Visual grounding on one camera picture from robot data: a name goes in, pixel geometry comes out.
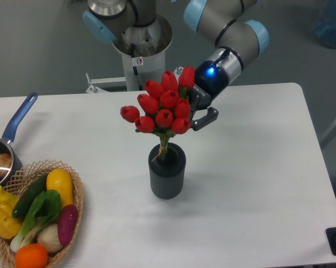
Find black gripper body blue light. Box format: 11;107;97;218
189;60;229;109

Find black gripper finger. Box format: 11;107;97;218
189;96;219;131

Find red tulip bouquet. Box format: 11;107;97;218
120;66;195;161

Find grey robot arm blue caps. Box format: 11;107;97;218
83;1;269;130

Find dark grey ribbed vase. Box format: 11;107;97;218
148;143;186;199

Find blue translucent container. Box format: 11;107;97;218
313;0;336;49

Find yellow squash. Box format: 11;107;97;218
46;169;74;209

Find purple sweet potato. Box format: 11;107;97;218
57;204;78;246

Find green bok choy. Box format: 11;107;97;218
10;190;61;252

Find beige onion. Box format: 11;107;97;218
36;223;64;253

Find green cucumber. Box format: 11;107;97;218
12;173;48;218

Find brown bread roll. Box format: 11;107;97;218
0;154;12;178

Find orange fruit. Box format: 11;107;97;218
15;243;49;268

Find yellow bell pepper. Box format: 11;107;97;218
0;185;22;240

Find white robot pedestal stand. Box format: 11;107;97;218
85;51;166;93

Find blue handled saucepan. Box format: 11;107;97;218
0;92;38;186

